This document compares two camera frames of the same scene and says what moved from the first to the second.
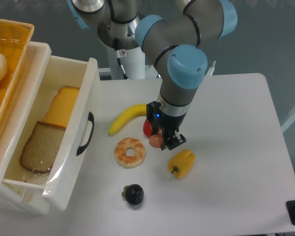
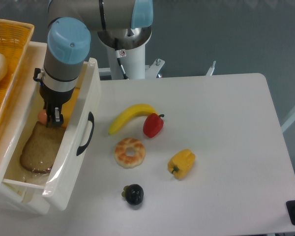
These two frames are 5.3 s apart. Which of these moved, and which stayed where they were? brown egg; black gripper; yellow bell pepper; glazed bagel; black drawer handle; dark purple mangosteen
Moved: black gripper; brown egg
Stayed: dark purple mangosteen; black drawer handle; yellow bell pepper; glazed bagel
